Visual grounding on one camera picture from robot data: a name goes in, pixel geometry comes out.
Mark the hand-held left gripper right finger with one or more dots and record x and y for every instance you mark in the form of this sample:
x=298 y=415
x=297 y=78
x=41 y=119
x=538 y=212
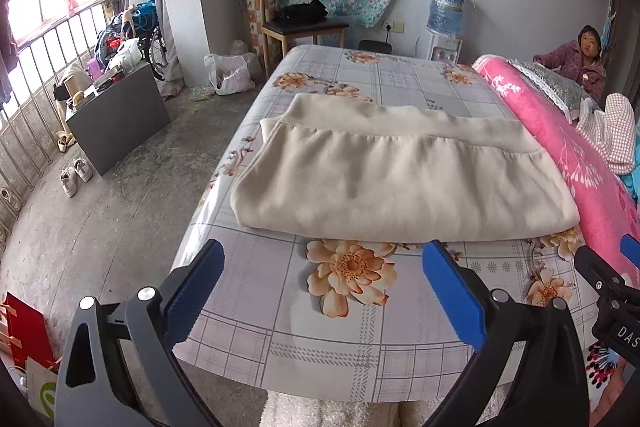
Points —
x=450 y=292

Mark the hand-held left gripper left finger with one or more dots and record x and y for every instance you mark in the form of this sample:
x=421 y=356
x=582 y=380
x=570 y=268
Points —
x=195 y=292

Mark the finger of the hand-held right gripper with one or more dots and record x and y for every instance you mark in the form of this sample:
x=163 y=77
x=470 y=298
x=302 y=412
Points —
x=632 y=248
x=597 y=269

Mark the cream zip jacket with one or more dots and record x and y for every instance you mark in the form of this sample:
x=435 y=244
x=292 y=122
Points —
x=400 y=177

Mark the pile of colourful clothes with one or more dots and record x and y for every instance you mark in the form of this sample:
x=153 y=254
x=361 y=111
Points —
x=110 y=39

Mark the floral print cloth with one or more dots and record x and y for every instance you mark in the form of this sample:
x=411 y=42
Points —
x=602 y=364

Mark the pink checked cloth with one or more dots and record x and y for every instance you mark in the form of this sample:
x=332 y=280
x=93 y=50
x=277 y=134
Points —
x=617 y=132

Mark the floral checked bed sheet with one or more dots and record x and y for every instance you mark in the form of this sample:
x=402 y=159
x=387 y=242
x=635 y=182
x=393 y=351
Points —
x=310 y=347

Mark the pink floral blanket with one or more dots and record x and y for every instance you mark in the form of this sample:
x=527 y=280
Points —
x=540 y=122

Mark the white sneaker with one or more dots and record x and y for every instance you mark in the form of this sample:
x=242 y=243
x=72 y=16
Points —
x=68 y=183
x=83 y=169

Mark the red paper bag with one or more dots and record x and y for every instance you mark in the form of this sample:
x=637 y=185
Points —
x=25 y=327

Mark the white fleece garment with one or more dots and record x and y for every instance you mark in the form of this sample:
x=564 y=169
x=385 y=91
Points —
x=325 y=413

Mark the green lace-trimmed pillow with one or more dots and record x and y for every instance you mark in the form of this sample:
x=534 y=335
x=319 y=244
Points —
x=555 y=87

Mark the white paper bag green print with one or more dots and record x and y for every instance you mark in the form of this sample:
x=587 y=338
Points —
x=42 y=387

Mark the dark grey cabinet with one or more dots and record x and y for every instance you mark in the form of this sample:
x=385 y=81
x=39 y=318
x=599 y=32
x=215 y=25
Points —
x=120 y=122

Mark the pair of beige slippers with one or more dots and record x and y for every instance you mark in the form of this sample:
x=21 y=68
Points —
x=64 y=140

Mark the white plastic bag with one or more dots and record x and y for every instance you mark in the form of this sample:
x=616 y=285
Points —
x=126 y=54
x=232 y=77

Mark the metal window railing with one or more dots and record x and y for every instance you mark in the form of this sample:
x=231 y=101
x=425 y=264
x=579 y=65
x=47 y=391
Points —
x=30 y=142

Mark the water dispenser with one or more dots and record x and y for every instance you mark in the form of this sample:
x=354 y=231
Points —
x=445 y=49

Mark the pink plastic container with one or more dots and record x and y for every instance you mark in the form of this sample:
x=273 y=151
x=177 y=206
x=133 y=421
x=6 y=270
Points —
x=93 y=68

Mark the wheelchair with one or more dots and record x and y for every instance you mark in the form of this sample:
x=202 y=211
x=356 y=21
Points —
x=155 y=47

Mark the black stool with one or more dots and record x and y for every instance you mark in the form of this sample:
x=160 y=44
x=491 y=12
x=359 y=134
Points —
x=375 y=46

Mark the blue water bottle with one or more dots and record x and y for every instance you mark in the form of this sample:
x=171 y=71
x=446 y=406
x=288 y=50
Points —
x=445 y=7

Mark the wooden chair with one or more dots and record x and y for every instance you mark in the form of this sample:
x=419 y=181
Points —
x=305 y=28

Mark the black garment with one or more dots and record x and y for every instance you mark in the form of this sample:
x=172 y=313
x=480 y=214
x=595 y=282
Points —
x=305 y=10

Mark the hanging dark red garment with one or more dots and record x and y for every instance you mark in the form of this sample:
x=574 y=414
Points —
x=6 y=42

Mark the wall socket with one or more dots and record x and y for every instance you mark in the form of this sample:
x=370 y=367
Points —
x=393 y=27

